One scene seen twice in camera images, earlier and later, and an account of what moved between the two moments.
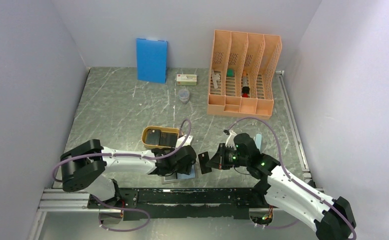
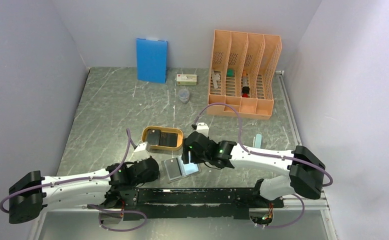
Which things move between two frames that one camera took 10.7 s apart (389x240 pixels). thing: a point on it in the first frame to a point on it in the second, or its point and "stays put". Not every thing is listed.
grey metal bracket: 216,77 stays put
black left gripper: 185,169 to 152,177
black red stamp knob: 245,90 stays put
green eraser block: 230,73 stays put
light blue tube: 258,139 stays put
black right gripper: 218,160 to 185,155
